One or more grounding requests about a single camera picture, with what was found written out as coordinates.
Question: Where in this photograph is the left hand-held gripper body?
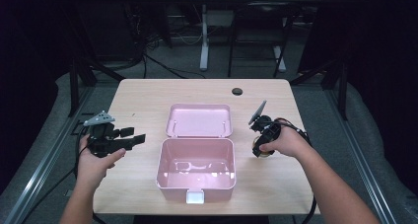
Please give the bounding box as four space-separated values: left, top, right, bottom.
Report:
83 111 133 159

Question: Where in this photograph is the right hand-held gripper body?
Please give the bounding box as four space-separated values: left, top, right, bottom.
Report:
248 100 283 143

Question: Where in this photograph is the pink storage box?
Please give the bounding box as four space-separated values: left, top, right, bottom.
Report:
156 103 238 205

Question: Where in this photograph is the person's right hand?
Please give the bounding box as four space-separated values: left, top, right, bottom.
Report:
258 118 312 159

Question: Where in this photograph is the person's left hand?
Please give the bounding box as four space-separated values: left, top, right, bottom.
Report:
76 134 127 190

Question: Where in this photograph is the black chair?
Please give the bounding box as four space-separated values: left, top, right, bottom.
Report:
227 1 298 79

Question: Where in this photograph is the white desk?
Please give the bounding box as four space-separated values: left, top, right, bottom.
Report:
180 0 326 73

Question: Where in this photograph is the left hand-held gripper cable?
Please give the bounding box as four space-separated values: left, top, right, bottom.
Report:
74 124 109 224

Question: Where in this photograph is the hand-held gripper cable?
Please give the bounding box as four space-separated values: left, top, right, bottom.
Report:
74 124 109 224
279 117 318 224

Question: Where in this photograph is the right hand-held gripper cable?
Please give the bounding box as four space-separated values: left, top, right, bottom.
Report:
279 117 318 224

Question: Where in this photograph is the black stand frame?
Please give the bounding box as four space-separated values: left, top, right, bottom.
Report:
66 56 126 118
289 56 350 121

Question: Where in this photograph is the metal floor rail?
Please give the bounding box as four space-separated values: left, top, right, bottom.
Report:
2 85 97 224
328 88 399 224

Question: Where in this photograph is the black floor cable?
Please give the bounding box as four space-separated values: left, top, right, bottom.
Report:
141 52 207 81

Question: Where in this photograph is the tangle of cables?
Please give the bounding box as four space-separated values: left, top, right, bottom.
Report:
129 3 174 59

